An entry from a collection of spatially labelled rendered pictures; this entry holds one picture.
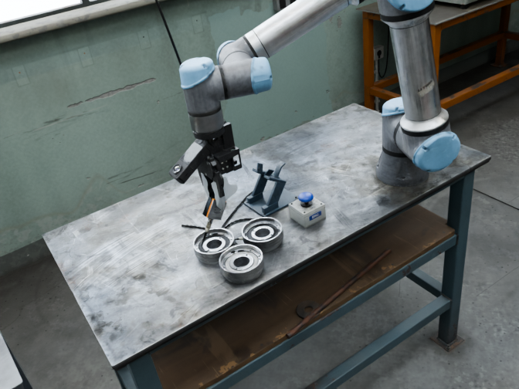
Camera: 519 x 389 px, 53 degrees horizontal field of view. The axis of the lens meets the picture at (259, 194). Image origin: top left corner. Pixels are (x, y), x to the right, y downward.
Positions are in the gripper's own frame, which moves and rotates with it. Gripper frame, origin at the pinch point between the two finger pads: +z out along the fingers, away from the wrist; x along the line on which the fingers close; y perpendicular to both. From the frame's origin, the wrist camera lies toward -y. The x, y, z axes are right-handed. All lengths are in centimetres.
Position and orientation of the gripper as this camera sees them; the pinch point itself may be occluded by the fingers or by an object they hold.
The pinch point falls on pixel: (215, 204)
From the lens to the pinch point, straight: 128.4
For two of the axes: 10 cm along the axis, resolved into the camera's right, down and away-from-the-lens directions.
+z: 1.3, 8.3, 5.4
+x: -5.9, -3.7, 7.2
